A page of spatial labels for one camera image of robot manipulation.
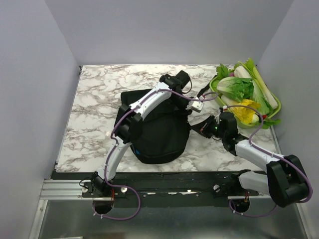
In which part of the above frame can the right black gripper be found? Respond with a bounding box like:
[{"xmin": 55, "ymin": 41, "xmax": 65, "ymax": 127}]
[{"xmin": 190, "ymin": 114, "xmax": 226, "ymax": 139}]

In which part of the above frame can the black backpack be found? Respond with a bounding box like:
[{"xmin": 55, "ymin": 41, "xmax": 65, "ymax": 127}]
[{"xmin": 115, "ymin": 83, "xmax": 192, "ymax": 164}]

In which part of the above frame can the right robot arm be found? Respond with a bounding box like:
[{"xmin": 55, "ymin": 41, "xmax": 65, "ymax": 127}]
[{"xmin": 193, "ymin": 112, "xmax": 313, "ymax": 208}]

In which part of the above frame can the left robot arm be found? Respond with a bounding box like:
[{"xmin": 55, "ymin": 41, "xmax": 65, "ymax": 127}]
[{"xmin": 90, "ymin": 71, "xmax": 192, "ymax": 197}]

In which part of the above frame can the yellow flower vegetable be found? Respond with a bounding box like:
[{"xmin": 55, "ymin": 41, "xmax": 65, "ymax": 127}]
[{"xmin": 228, "ymin": 99, "xmax": 261, "ymax": 124}]

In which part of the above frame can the green vegetable tray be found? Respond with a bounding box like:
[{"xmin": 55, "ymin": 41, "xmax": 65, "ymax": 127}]
[{"xmin": 209, "ymin": 75, "xmax": 281, "ymax": 129}]

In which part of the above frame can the napa cabbage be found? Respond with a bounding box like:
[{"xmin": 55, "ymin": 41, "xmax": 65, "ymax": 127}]
[{"xmin": 216, "ymin": 77, "xmax": 254, "ymax": 102}]

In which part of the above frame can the white daikon radish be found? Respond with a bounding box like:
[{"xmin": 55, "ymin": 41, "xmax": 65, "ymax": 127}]
[{"xmin": 234, "ymin": 66, "xmax": 252, "ymax": 79}]

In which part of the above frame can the green celery stalk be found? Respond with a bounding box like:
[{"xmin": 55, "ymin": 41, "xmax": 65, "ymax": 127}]
[{"xmin": 239, "ymin": 58, "xmax": 278, "ymax": 109}]

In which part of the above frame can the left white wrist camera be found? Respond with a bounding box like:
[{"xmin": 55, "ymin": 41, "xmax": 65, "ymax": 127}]
[{"xmin": 190, "ymin": 97, "xmax": 204, "ymax": 113}]

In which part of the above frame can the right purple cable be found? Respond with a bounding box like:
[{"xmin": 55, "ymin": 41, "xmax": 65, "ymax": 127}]
[{"xmin": 221, "ymin": 105, "xmax": 314, "ymax": 217}]

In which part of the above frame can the aluminium mounting rail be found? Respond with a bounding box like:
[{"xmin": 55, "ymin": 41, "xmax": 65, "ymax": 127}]
[{"xmin": 40, "ymin": 180, "xmax": 271, "ymax": 201}]

